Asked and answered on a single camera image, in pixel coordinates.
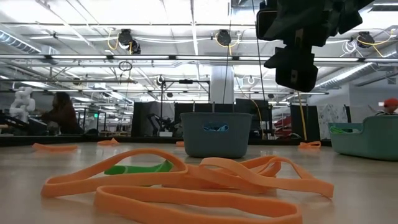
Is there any blue plastic basket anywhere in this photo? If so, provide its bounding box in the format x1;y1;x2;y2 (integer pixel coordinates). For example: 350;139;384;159
180;112;252;159

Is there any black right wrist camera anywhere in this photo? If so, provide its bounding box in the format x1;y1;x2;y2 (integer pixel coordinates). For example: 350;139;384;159
256;0;279;41

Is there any green rubber band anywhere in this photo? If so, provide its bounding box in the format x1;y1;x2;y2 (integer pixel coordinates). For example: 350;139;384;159
329;126;353;135
104;160;174;175

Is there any black monitor row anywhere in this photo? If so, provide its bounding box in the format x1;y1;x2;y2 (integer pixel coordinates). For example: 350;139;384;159
174;102;236;114

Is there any teal plastic basket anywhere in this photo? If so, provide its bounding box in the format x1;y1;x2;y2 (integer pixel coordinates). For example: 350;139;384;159
328;114;398;162

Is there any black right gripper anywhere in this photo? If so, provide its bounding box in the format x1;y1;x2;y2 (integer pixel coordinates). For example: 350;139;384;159
264;0;341;93

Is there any yellow cable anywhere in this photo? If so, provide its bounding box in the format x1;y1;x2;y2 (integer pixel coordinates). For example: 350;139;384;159
297;91;308;141

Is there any red object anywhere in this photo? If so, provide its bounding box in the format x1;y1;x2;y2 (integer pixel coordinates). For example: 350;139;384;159
273;114;293;139

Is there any blue rubber band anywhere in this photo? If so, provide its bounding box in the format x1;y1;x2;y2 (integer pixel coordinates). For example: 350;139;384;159
203;124;230;133

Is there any black stand frame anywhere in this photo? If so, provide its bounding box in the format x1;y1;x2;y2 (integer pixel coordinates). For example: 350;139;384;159
160;79;211;138

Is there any black partition panel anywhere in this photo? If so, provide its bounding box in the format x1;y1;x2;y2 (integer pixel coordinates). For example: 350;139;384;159
131;101;181;138
234;98;273;139
290;104;321;139

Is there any long black cable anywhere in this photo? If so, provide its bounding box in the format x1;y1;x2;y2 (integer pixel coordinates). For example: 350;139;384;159
253;39;268;102

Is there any white pillar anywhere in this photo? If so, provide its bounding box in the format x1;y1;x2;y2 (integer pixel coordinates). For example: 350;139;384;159
210;65;234;104

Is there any person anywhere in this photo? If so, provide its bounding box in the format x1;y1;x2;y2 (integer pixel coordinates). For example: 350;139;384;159
40;91;84;135
376;98;398;116

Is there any white patterned sheet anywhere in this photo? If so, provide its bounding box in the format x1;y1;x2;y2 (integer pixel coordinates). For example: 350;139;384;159
317;103;349;139

